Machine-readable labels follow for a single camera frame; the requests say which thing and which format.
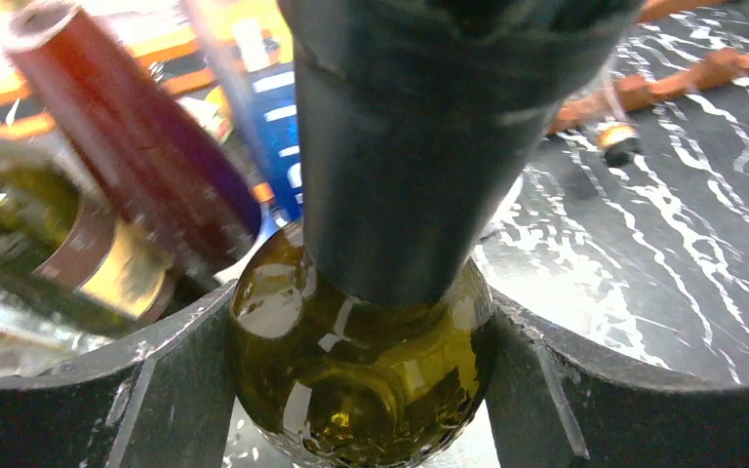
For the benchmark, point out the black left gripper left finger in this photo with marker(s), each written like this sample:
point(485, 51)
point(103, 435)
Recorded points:
point(160, 397)

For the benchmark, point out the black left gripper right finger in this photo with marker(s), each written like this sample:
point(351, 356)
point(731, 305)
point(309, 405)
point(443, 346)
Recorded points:
point(559, 399)

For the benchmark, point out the clear square liquor bottle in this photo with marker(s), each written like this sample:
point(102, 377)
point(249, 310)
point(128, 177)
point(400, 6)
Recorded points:
point(30, 344)

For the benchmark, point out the dark wine bottle black neck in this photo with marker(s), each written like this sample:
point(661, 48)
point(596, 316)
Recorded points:
point(363, 335)

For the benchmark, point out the dark red bottle gold cap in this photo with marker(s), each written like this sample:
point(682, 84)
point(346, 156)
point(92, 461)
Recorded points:
point(160, 170)

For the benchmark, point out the green wine bottle white neck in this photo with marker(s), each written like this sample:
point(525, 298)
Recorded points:
point(67, 257)

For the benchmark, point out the blue carton bottle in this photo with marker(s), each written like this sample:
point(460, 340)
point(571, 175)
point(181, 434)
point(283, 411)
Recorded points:
point(273, 108)

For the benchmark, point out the clear bottle copper cap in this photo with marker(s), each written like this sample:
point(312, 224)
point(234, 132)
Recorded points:
point(617, 139)

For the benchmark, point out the brown wooden wine rack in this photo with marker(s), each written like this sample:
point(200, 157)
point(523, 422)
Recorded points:
point(635, 92)

